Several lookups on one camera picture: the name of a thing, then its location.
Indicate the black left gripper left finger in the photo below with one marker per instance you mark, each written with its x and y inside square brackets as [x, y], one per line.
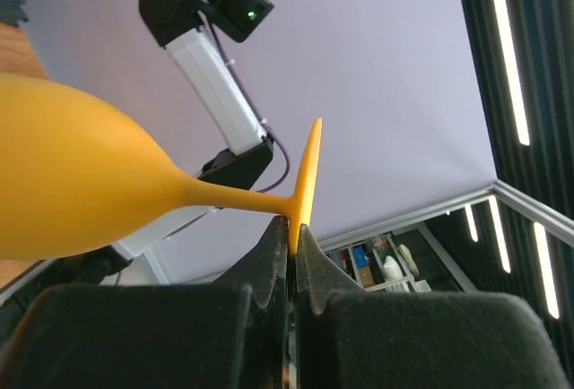
[228, 333]

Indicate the yellow wine glass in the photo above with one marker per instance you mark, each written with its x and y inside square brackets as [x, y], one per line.
[77, 174]

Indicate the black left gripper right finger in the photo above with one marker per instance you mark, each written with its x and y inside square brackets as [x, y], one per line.
[348, 337]

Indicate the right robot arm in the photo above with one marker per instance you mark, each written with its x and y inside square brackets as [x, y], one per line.
[188, 31]

